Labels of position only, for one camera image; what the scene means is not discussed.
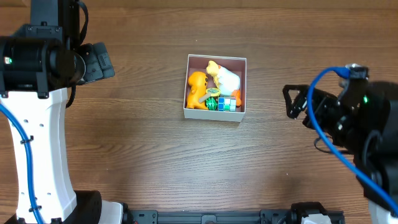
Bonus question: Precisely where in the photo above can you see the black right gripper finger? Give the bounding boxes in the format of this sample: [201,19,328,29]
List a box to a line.
[285,93,307,119]
[282,85,310,106]

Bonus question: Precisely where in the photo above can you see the colourful puzzle cube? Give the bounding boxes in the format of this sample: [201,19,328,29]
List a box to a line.
[217,97,236,112]

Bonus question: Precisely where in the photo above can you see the white yellow duck toy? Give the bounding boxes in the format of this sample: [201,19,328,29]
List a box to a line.
[206,60,242,107]

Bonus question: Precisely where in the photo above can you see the green round plastic wheel toy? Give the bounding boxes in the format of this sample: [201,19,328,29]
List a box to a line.
[205,97,218,111]

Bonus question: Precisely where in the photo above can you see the wooden cat rattle drum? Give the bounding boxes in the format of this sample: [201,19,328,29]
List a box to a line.
[198,88,221,103]

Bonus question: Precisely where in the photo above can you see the orange dinosaur toy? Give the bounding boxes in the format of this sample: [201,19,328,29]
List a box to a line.
[187,71,208,110]

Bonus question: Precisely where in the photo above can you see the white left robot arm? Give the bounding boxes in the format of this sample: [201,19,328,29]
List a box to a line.
[1,0,132,223]

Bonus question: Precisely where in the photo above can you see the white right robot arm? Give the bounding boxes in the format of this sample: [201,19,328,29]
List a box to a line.
[282,80,397,202]

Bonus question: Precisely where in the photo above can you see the white box pink interior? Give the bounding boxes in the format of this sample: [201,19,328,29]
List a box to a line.
[183,54,247,122]

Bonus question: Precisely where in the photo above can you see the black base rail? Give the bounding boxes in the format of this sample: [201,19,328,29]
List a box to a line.
[131,209,289,224]

